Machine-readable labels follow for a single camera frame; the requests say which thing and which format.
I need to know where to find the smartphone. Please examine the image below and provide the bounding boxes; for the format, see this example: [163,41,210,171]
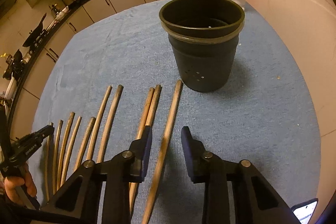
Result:
[291,198,318,224]

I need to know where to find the black utensil holder cup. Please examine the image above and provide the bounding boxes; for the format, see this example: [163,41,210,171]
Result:
[159,0,245,92]

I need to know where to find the blue towel table cover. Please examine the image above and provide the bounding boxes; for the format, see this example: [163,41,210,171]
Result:
[32,0,321,223]

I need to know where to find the person left hand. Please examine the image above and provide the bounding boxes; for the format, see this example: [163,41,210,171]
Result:
[3,163,38,206]

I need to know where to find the wooden chopstick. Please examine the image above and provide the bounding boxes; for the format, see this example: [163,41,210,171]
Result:
[128,87,156,198]
[97,84,123,163]
[60,116,82,186]
[86,85,112,160]
[142,79,183,224]
[129,84,162,213]
[56,112,75,190]
[73,117,96,172]
[44,129,54,201]
[52,119,63,194]

